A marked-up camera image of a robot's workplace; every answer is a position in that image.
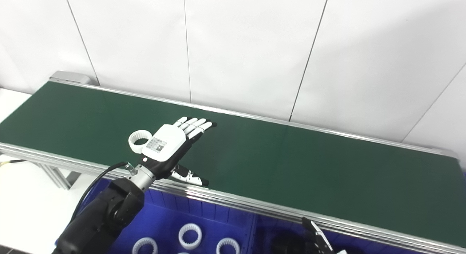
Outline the white toothed plastic ring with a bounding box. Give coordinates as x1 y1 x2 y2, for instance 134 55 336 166
178 223 203 250
128 131 152 155
216 238 241 254
132 237 158 254

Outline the green conveyor belt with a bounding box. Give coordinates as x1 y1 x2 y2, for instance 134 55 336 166
0 71 466 254

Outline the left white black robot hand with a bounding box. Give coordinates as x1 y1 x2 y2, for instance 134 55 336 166
139 116 218 187

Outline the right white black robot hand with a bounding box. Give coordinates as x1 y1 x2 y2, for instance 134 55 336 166
301 217 347 254

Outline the blue bin with white rings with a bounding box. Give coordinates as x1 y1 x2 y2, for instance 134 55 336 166
55 177 255 254

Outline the blue bin with black parts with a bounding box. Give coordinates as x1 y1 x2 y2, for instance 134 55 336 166
251 214 466 254

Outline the aluminium conveyor support leg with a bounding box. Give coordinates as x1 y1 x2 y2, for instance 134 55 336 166
36 163 83 191

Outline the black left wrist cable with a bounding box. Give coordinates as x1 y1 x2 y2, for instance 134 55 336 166
71 161 133 222

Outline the black round plastic part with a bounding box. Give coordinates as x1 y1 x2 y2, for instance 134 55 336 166
273 234 307 254

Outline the grey conveyor end cover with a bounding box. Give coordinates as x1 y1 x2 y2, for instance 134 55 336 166
50 71 91 85

